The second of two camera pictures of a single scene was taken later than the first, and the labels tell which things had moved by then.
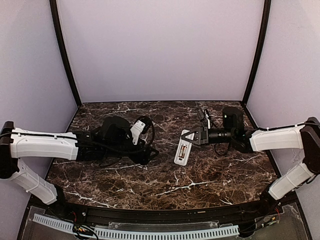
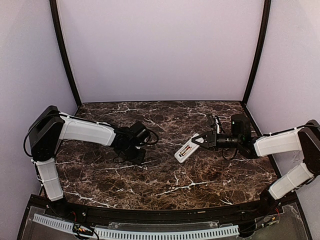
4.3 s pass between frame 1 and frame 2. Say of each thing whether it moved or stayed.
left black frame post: stayed
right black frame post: stayed
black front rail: stayed
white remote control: moved
